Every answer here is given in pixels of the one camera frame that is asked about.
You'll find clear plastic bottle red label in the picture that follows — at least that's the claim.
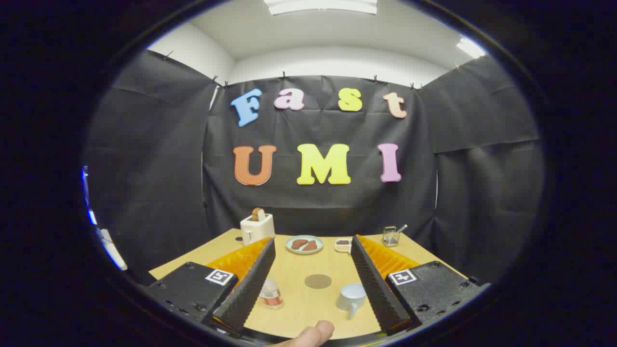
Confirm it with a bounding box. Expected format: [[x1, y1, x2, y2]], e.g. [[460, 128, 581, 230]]
[[259, 279, 285, 309]]

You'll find wooden table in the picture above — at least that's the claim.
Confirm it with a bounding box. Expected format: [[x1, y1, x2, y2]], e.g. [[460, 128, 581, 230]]
[[148, 228, 468, 340]]

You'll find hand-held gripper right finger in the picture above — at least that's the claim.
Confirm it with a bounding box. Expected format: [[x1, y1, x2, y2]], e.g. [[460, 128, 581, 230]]
[[350, 234, 491, 336]]

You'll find long ceiling light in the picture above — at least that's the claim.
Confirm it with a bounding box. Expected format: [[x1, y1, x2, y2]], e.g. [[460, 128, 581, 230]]
[[263, 0, 378, 16]]

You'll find small ceiling light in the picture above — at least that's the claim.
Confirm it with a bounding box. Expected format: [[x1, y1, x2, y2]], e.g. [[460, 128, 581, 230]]
[[456, 37, 486, 59]]

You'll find white cup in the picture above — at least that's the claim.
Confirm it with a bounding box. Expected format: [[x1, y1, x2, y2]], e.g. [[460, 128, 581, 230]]
[[335, 283, 368, 320]]

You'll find white toaster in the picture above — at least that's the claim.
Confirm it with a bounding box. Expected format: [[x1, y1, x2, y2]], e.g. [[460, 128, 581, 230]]
[[240, 214, 276, 246]]

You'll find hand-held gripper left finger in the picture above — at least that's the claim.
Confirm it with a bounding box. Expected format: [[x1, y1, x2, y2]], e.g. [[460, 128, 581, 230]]
[[145, 236, 277, 335]]

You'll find pale green plate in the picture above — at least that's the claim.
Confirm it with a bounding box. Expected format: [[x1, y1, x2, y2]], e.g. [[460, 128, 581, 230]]
[[285, 235, 324, 255]]

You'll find black backdrop cloth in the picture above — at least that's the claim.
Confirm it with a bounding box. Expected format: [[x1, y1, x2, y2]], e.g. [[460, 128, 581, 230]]
[[83, 48, 545, 285]]

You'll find brown round coaster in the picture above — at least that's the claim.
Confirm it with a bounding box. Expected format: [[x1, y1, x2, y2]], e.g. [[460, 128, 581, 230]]
[[305, 274, 333, 290]]

